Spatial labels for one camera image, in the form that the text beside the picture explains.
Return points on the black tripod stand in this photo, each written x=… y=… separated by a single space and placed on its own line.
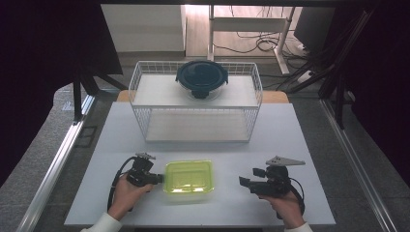
x=77 y=96

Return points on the round container with blue lid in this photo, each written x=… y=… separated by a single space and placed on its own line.
x=201 y=75

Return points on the white cabinet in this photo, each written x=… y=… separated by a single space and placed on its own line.
x=145 y=29

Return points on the black metal stands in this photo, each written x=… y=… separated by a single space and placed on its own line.
x=338 y=96

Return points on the wooden table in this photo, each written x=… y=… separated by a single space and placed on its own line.
x=274 y=96

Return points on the white desk frame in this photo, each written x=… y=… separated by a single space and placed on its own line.
x=248 y=24

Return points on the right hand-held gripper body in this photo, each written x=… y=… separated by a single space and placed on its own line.
x=275 y=185

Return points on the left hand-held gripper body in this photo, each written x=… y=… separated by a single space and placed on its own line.
x=141 y=175

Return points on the person's left hand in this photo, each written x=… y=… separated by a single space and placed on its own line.
x=124 y=199

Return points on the clear container with green lid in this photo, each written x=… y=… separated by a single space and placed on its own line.
x=188 y=177

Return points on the dark curtain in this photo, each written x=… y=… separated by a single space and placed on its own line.
x=383 y=80
x=32 y=64

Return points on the person's right hand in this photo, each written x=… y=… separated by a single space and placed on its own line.
x=288 y=209

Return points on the aluminium rail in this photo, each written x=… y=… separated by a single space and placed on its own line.
x=54 y=174
x=354 y=158

